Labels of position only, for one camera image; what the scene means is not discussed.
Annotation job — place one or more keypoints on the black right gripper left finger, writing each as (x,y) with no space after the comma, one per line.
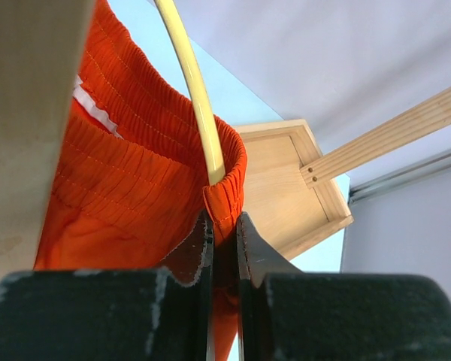
(161,313)

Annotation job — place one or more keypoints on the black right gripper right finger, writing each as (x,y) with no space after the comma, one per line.
(288,314)

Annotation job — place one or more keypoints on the orange shorts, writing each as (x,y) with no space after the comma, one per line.
(131,177)

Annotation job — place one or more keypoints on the yellow round hanger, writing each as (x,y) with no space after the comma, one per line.
(197,90)

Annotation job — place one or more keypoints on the wooden clothes rack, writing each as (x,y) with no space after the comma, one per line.
(289,189)

